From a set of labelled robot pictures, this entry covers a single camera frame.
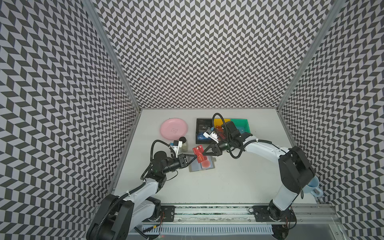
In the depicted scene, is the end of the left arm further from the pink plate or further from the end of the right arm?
the pink plate

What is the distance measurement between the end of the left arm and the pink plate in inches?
12.4

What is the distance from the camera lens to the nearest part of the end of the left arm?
2.10 ft

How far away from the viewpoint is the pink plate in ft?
3.41
